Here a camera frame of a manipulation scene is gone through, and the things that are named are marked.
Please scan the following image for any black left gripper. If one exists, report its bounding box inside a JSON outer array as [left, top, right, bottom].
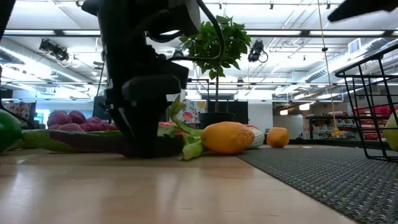
[[104, 57, 190, 157]]

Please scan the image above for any orange red vegetable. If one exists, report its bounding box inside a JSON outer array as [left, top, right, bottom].
[[157, 120, 185, 136]]

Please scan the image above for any dark purple eggplant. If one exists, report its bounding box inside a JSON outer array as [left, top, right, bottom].
[[49, 129, 185, 158]]

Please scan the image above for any green celery bunch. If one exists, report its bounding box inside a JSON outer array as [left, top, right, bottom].
[[157, 95, 266, 162]]

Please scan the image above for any purple grape bunch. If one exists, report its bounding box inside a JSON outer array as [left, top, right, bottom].
[[46, 110, 121, 132]]

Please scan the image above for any yellow textured lemon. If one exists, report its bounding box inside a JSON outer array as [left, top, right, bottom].
[[200, 121, 256, 156]]

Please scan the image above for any green cucumber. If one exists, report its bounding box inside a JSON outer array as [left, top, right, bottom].
[[17, 129, 124, 153]]

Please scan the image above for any green bell pepper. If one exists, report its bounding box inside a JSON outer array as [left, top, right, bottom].
[[0, 108, 23, 153]]

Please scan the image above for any green apple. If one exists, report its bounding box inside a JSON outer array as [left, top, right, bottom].
[[382, 109, 398, 152]]

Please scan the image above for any small orange round fruit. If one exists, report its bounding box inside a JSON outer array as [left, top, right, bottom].
[[266, 126, 290, 149]]

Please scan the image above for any black monitor screen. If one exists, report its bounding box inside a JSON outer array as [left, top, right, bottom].
[[92, 95, 109, 121]]

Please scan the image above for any floral printed cloth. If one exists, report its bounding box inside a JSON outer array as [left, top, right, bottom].
[[4, 101, 37, 127], [177, 99, 206, 124]]

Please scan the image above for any green potted tree black pot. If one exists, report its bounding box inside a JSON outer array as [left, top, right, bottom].
[[178, 14, 252, 129]]

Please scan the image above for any grey woven placemat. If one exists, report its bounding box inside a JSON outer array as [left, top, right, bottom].
[[236, 144, 398, 224]]

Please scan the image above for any black wire basket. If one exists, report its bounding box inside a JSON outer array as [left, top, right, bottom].
[[335, 43, 398, 163]]

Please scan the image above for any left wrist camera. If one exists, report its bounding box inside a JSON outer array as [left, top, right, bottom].
[[146, 0, 201, 43]]

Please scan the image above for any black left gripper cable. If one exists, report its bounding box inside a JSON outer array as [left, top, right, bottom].
[[166, 0, 226, 62]]

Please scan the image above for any yellow hanging rope with tassel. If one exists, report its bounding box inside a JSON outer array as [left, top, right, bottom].
[[316, 0, 343, 138]]

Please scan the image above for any black table frame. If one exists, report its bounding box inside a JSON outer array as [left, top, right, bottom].
[[287, 138, 398, 149]]

